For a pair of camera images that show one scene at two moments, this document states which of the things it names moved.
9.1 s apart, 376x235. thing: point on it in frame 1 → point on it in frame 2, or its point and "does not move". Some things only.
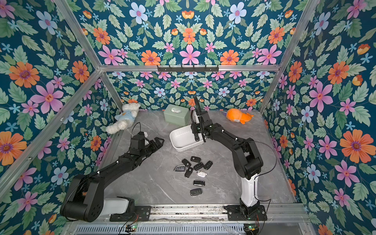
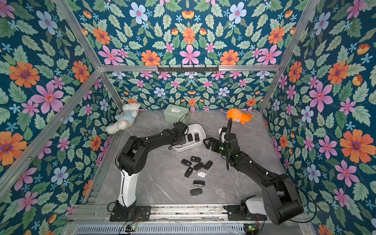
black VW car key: (189, 172) does not move
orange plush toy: (238, 115) does not move
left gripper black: (159, 145) → (184, 141)
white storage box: (183, 138) does not move
